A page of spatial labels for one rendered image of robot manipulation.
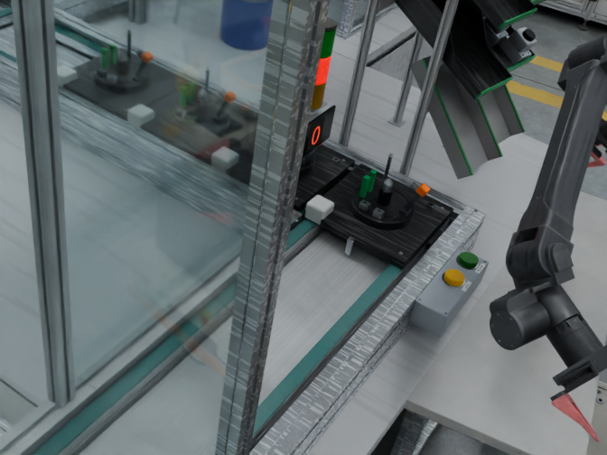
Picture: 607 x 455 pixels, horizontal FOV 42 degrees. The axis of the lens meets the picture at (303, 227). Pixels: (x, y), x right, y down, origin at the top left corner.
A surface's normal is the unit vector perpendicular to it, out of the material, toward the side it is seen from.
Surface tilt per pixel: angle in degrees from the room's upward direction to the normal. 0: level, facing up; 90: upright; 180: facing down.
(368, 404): 0
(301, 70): 90
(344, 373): 0
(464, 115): 45
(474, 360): 0
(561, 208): 33
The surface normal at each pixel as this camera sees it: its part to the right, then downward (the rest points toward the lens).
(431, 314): -0.54, 0.47
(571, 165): 0.44, -0.21
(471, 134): 0.61, -0.18
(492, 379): 0.15, -0.77
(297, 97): 0.83, 0.44
